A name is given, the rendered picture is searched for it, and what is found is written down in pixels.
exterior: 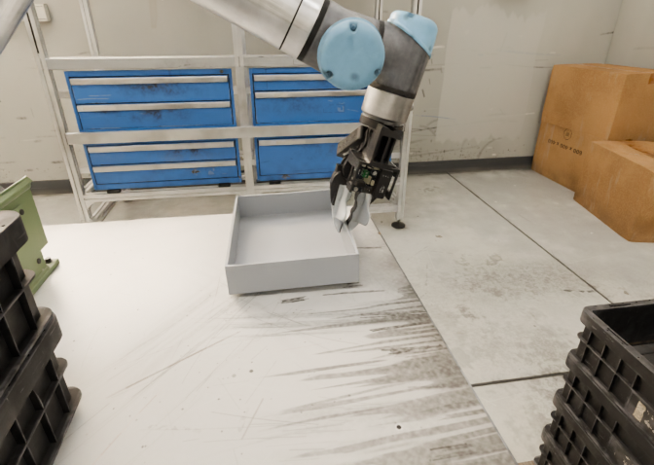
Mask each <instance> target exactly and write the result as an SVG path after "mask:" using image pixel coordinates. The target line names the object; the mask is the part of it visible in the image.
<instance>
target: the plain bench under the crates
mask: <svg viewBox="0 0 654 465"><path fill-rule="evenodd" d="M233 214H234V213H227V214H212V215H198V216H182V217H167V218H153V219H137V220H123V221H107V222H92V223H78V224H62V225H47V226H43V228H44V231H45V234H46V237H47V240H48V243H47V244H46V246H45V247H44V248H43V249H42V250H41V251H42V254H43V257H44V260H45V258H47V257H51V259H59V264H58V266H57V267H56V268H55V269H54V271H53V272H52V273H51V275H50V276H49V277H48V278H47V279H46V281H45V282H44V283H43V284H42V286H41V287H40V288H39V289H38V291H37V292H36V293H35V294H34V296H33V297H34V300H35V302H36V304H37V306H45V307H48V308H50V309H51V310H52V311H53V312H54V314H55V315H56V318H57V321H58V324H59V326H60V329H61V331H62V338H61V340H60V342H59V343H58V345H57V347H56V349H55V351H54V354H55V357H62V358H64V359H66V360H67V363H68V366H67V368H66V370H65V372H64V374H63V376H64V379H65V382H66V384H67V387H68V386H75V387H78V388H79V389H80V390H81V392H82V398H81V400H80V403H79V405H78V407H77V409H76V411H75V414H74V416H73V418H72V421H71V423H70V425H69V428H68V430H67V432H66V435H65V437H64V439H63V442H62V444H61V447H60V449H59V451H58V454H57V456H56V458H55V461H54V464H53V465H519V464H518V462H517V461H516V459H515V457H514V456H513V454H512V452H511V451H510V449H509V447H508V446H507V445H506V443H505V442H504V440H503V438H502V437H501V435H500V433H499V432H498V430H497V428H496V427H495V425H494V423H493V421H492V420H491V417H490V416H489V414H488V412H487V411H486V409H485V407H484V406H483V404H482V402H481V401H480V399H479V397H478V396H477V394H476V392H475V391H474V389H473V387H472V386H471V384H470V382H469V380H468V379H467V377H466V375H465V374H464V372H463V370H462V369H461V367H460V365H459V364H458V363H457V361H456V360H455V358H454V356H453V354H452V352H451V351H450V349H449V347H448V346H447V344H446V342H445V340H444V339H443V337H442V335H441V334H440V332H439V330H438V329H437V327H436V325H435V324H434V322H433V320H432V319H431V317H430V315H429V314H428V312H427V310H426V309H425V307H424V305H423V304H422V302H421V300H420V298H419V297H418V294H417V293H416V291H415V289H414V288H413V286H412V284H411V283H410V281H409V279H408V278H407V276H406V274H405V273H404V271H403V270H402V269H401V267H400V265H399V264H398V262H397V260H396V258H395V257H394V255H393V253H392V252H391V250H390V248H389V247H388V245H387V243H386V242H385V240H384V238H383V237H382V234H381V233H380V231H379V229H378V228H377V226H376V224H375V223H374V221H373V219H372V217H371V216H370V221H369V224H368V225H367V226H363V225H361V224H358V225H357V226H356V227H355V228H354V229H353V230H352V231H350V233H351V235H352V238H353V240H354V243H355V245H356V248H357V250H358V253H359V281H358V282H348V283H340V284H330V285H320V286H310V287H301V288H292V289H282V290H272V291H263V292H253V293H244V294H234V295H229V290H228V284H227V277H226V272H225V262H226V256H227V250H228V244H229V238H230V231H231V225H232V220H233Z"/></svg>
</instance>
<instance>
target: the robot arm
mask: <svg viewBox="0 0 654 465"><path fill-rule="evenodd" d="M33 1H34V0H0V55H1V53H2V52H3V51H4V49H5V48H6V46H7V44H8V43H9V41H10V39H11V38H12V36H13V35H14V33H15V31H16V30H17V28H18V26H19V24H20V23H21V21H22V19H23V18H24V16H25V14H26V13H27V11H28V10H29V8H30V6H31V5H32V3H33ZM191 1H192V2H194V3H196V4H198V5H200V6H201V7H203V8H205V9H207V10H208V11H209V12H211V13H213V14H215V15H217V16H219V17H220V18H223V19H225V20H227V21H228V22H230V23H232V24H234V25H236V26H238V27H239V28H241V29H243V30H245V31H247V32H248V33H250V34H252V35H254V36H256V37H257V38H259V39H261V40H263V41H265V42H267V43H268V44H270V45H272V46H274V47H276V48H277V49H279V50H281V51H283V52H285V53H286V54H289V55H291V56H293V57H295V58H297V59H298V60H300V61H301V62H302V63H304V64H306V65H308V66H310V67H311V68H313V69H315V70H317V71H319V72H321V74H322V75H323V77H324V78H325V79H326V80H327V81H328V82H329V83H330V84H332V85H333V86H335V87H336V88H338V89H343V90H358V89H363V88H365V87H367V86H368V88H367V91H366V94H365V97H364V100H363V104H362V107H361V110H362V111H363V112H364V113H361V116H360V119H359V122H360V123H361V124H363V125H361V126H359V127H358V128H357V129H356V130H354V131H353V132H352V133H351V134H350V135H348V136H347V137H346V138H345V139H343V140H342V141H341V142H340V143H338V148H337V157H340V158H343V160H342V161H341V163H336V168H335V170H334V172H333V174H332V176H331V180H330V199H331V208H332V217H333V222H334V225H335V228H336V230H337V232H338V233H339V232H340V231H341V228H342V225H343V222H344V221H345V218H346V214H347V209H346V203H347V202H348V201H349V200H350V198H351V195H352V192H355V195H354V200H355V202H354V205H353V206H352V207H351V209H350V214H349V216H348V218H347V219H346V223H347V225H348V228H349V230H350V231H352V230H353V229H354V228H355V227H356V226H357V225H358V224H361V225H363V226H367V225H368V224H369V221H370V211H369V207H370V204H371V203H372V202H373V201H374V200H375V199H376V198H381V199H383V198H384V197H386V198H387V199H388V200H390V197H391V194H392V191H393V189H394V186H395V183H396V181H397V178H398V175H399V172H400V170H399V169H398V168H397V167H396V166H395V165H394V164H393V163H391V162H390V161H389V159H390V156H391V154H392V151H393V148H394V145H395V142H396V139H398V140H401V138H402V135H403V132H404V131H402V130H403V127H404V126H403V124H405V123H406V121H407V120H408V117H409V114H410V111H413V109H414V106H413V103H414V100H415V98H416V95H417V92H418V88H419V85H420V82H421V79H422V77H423V74H424V71H425V68H426V65H427V63H428V60H429V59H430V58H431V53H432V50H433V47H434V44H435V40H436V36H437V32H438V28H437V25H436V23H435V22H434V21H432V20H431V19H429V18H425V17H423V16H420V15H417V14H412V13H409V12H405V11H394V12H392V13H391V15H390V18H389V19H388V20H387V21H384V20H379V19H375V18H371V17H368V16H365V15H362V14H359V13H356V12H354V11H352V10H349V9H346V8H344V7H342V6H340V5H339V4H337V3H336V2H334V1H332V0H191ZM365 125H367V126H365ZM392 176H393V177H395V178H394V181H393V183H392V186H391V189H390V191H389V190H388V186H389V183H390V181H391V178H392ZM346 182H347V183H346Z"/></svg>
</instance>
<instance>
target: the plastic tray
mask: <svg viewBox="0 0 654 465"><path fill-rule="evenodd" d="M225 272H226V277H227V284H228V290H229V295H234V294H244V293H253V292H263V291H272V290H282V289H292V288H301V287H310V286H320V285H330V284H340V283H348V282H358V281H359V253H358V250H357V248H356V245H355V243H354V240H353V238H352V235H351V233H350V230H349V228H348V225H347V223H346V220H345V221H344V222H343V225H342V228H341V231H340V232H337V230H336V228H335V225H334V222H333V217H332V208H331V199H330V189H326V190H313V191H300V192H288V193H275V194H262V195H250V196H237V197H236V202H235V208H234V214H233V220H232V225H231V231H230V238H229V244H228V250H227V256H226V262H225Z"/></svg>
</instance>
